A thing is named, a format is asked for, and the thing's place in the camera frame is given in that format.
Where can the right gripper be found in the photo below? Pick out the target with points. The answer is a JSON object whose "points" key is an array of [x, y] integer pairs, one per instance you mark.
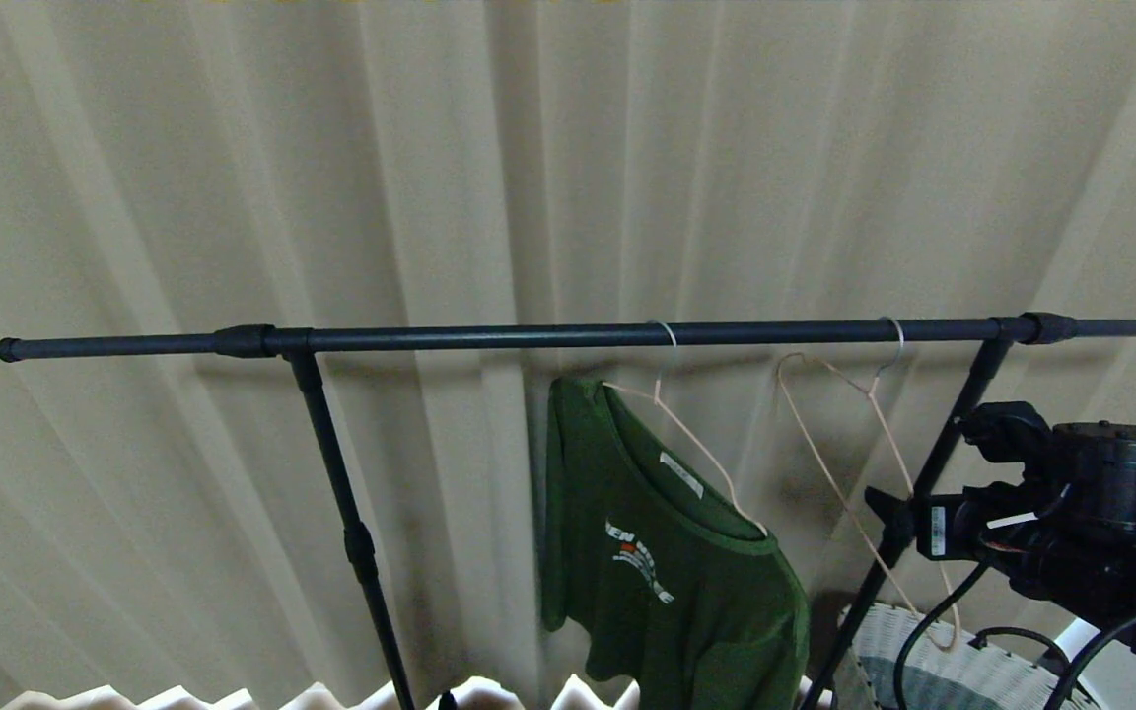
{"points": [[972, 528]]}

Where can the pink clothes hanger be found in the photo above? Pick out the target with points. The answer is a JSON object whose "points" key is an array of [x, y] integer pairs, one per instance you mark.
{"points": [[694, 444], [890, 444]]}

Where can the green long-sleeved shirt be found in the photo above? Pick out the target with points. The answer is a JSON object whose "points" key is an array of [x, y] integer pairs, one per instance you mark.
{"points": [[706, 611]]}

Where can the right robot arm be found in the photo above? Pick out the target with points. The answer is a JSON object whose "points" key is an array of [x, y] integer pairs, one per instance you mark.
{"points": [[1110, 473]]}

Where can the white laundry basket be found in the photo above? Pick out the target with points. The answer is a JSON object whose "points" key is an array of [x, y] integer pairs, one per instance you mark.
{"points": [[884, 631]]}

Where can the black clothes rack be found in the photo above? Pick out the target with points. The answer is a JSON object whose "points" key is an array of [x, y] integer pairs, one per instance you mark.
{"points": [[430, 337]]}

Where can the beige curtain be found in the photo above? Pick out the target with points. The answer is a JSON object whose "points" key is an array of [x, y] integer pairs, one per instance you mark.
{"points": [[430, 148]]}

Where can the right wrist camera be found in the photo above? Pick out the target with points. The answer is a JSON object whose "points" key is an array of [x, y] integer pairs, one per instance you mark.
{"points": [[1007, 429]]}

